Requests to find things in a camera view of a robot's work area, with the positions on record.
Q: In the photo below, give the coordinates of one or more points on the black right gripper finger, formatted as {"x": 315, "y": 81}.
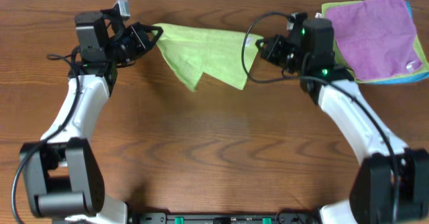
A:
{"x": 264, "y": 52}
{"x": 264, "y": 43}

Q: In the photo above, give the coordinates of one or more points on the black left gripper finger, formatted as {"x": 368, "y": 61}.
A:
{"x": 150, "y": 29}
{"x": 153, "y": 42}

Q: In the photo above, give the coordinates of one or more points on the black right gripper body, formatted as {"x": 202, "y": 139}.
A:
{"x": 276, "y": 48}

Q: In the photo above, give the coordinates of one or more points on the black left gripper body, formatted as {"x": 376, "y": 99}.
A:
{"x": 139, "y": 37}

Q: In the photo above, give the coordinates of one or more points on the light green microfiber cloth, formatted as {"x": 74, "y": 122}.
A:
{"x": 191, "y": 52}

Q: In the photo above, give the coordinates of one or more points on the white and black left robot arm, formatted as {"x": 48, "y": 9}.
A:
{"x": 62, "y": 179}

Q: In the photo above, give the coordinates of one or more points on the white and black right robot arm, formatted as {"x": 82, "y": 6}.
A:
{"x": 392, "y": 183}

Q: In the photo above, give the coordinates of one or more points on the purple microfiber cloth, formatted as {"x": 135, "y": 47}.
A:
{"x": 372, "y": 36}

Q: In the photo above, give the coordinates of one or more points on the blue cloth at stack bottom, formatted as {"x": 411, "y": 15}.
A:
{"x": 403, "y": 80}

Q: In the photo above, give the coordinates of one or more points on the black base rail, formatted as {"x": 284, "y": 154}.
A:
{"x": 280, "y": 218}

